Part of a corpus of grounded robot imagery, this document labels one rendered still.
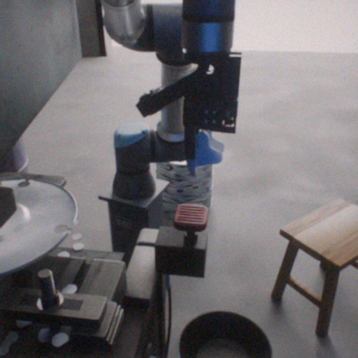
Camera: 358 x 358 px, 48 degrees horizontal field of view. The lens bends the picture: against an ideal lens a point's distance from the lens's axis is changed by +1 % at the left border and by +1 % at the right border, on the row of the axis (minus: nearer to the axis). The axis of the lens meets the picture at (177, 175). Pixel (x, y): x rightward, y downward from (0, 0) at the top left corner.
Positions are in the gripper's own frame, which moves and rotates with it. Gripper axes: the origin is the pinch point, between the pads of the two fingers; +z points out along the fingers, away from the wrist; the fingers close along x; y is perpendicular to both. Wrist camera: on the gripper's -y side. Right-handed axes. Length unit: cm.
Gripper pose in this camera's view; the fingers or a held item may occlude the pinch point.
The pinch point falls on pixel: (190, 169)
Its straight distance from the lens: 69.2
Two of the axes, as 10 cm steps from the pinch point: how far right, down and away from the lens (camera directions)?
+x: 1.6, -4.9, 8.6
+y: 9.9, 0.8, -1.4
